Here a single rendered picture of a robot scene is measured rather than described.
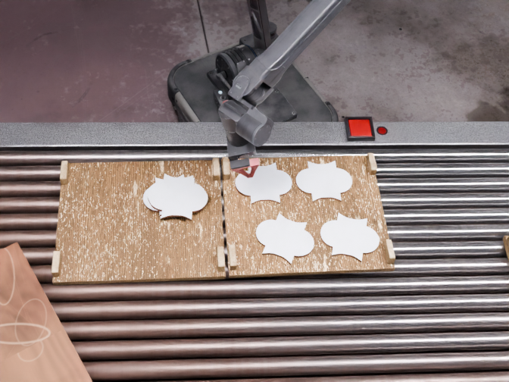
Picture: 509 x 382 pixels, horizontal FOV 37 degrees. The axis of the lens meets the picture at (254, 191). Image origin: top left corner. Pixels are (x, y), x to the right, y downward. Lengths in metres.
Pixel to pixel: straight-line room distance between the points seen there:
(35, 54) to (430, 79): 1.82
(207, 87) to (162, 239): 1.33
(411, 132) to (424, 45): 1.63
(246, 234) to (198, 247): 0.13
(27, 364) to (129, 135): 0.73
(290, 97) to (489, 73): 1.08
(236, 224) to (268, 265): 0.14
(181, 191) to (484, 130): 0.89
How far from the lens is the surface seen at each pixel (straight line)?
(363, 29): 3.80
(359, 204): 1.99
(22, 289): 1.75
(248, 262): 1.86
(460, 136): 2.23
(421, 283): 1.93
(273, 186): 1.98
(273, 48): 1.73
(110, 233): 1.91
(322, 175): 2.01
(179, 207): 1.91
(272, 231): 1.90
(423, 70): 3.68
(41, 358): 1.68
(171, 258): 1.87
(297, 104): 3.10
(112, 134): 2.12
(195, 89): 3.12
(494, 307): 1.97
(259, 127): 1.68
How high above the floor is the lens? 2.56
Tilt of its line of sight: 56 degrees down
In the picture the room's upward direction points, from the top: 6 degrees clockwise
